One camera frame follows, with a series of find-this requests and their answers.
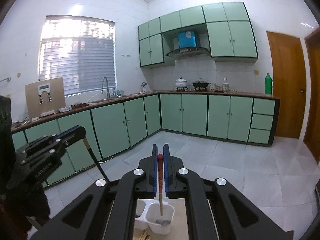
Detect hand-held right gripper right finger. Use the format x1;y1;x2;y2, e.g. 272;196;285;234
163;144;294;240

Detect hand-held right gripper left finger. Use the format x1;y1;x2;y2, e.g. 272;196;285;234
30;144;159;240

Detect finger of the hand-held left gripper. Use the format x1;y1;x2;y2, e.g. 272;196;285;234
25;126;81;150
15;125;87;166

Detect red-ended wooden chopstick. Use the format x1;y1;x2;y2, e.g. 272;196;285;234
157;154;164;217

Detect white utensil holder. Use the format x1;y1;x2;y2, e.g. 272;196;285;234
135;199;175;236

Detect cardboard board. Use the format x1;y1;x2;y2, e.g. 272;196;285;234
25;77;66;120

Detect white device on board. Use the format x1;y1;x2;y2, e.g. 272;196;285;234
37;84;54;104

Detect metal sink faucet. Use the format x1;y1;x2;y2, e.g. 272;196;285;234
101;77;111;99

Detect green lower cabinets with countertop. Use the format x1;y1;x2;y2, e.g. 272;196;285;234
10;90;280;188

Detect white window blind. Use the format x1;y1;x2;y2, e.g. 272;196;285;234
37;15;117;97

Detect black wok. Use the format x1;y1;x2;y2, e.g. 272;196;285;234
192;78;209;89

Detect range hood with blue film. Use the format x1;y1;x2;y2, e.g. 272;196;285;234
164;30;211;60

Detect green thermos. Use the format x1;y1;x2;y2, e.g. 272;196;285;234
265;73;274;95

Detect wooden door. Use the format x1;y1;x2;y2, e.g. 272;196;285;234
304;26;320;163
266;31;307;139

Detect green upper cabinets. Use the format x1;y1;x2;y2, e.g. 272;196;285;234
138;2;259;68

